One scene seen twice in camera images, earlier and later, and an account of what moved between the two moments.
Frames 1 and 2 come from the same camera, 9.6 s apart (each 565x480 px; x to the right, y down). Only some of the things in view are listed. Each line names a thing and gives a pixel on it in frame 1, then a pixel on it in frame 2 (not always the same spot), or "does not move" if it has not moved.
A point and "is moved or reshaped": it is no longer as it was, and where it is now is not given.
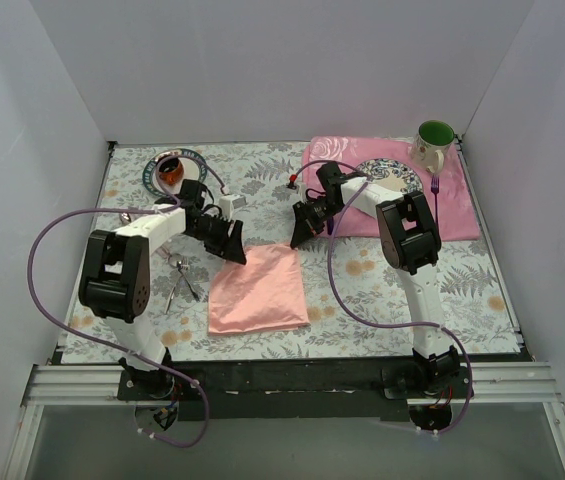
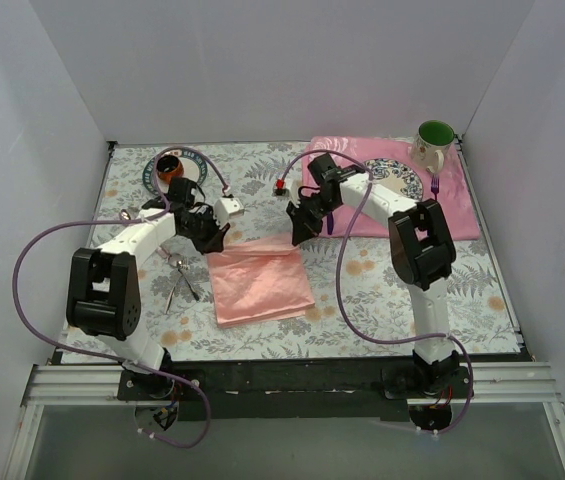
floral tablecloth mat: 223,284 does not move
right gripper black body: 307,220 does not move
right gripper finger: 302,231 does not move
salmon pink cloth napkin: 266,292 is moved or reshaped
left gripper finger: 235,244 -> 217,243
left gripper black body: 225,237 does not move
